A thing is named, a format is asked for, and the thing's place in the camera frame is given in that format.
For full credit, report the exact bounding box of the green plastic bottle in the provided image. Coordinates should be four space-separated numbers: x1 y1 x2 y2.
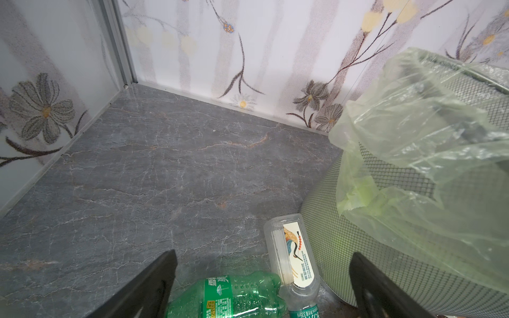
165 271 287 318

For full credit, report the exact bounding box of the green plastic bin liner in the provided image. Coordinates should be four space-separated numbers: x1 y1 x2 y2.
329 48 508 293

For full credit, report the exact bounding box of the clear bottle with crane label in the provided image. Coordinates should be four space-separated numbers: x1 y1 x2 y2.
264 213 321 317

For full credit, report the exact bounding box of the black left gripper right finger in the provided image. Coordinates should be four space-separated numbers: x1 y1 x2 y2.
349 252 433 318

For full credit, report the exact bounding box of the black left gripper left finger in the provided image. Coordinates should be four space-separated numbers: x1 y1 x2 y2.
88 250 178 317

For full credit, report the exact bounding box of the mesh waste bin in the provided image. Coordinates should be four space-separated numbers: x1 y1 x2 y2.
301 150 508 317

